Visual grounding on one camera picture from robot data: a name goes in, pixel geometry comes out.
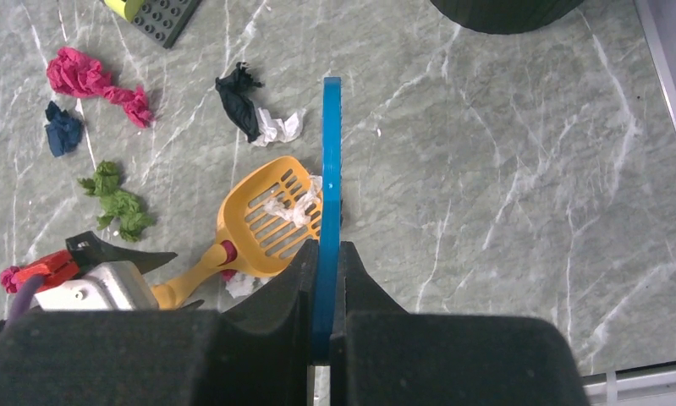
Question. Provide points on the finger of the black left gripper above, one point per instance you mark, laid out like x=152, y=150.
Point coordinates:
x=89, y=251

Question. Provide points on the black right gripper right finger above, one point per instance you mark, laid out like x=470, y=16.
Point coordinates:
x=383, y=355

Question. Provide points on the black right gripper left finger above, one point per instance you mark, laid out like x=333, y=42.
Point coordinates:
x=256, y=353

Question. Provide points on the blue hand brush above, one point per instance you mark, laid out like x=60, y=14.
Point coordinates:
x=327, y=265

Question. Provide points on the yellow slotted plastic scoop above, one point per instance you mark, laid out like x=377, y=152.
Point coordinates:
x=265, y=243

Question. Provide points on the green crumpled paper scrap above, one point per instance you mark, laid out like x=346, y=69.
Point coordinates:
x=117, y=204

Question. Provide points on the magenta scrap under scoop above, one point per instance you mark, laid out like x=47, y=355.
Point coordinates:
x=231, y=255

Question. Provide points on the dark blue paper scrap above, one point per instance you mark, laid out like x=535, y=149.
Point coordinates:
x=64, y=131

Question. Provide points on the white paper scrap in scoop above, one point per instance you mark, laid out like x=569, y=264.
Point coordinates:
x=297, y=214

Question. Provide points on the pink crumpled paper scrap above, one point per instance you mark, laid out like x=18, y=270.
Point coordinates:
x=74, y=73

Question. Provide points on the white paper scrap beside black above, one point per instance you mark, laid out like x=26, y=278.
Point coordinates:
x=272, y=130

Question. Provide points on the black crumpled paper scrap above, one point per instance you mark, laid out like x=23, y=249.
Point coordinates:
x=234, y=91

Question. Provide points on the yellow block tower on plate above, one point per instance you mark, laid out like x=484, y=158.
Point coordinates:
x=161, y=20

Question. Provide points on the black ribbed waste bin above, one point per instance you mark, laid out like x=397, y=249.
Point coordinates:
x=505, y=17

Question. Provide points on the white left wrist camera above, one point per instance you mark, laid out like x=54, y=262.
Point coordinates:
x=114, y=285

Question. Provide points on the white scrap under scoop handle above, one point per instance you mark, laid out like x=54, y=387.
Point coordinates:
x=241, y=285

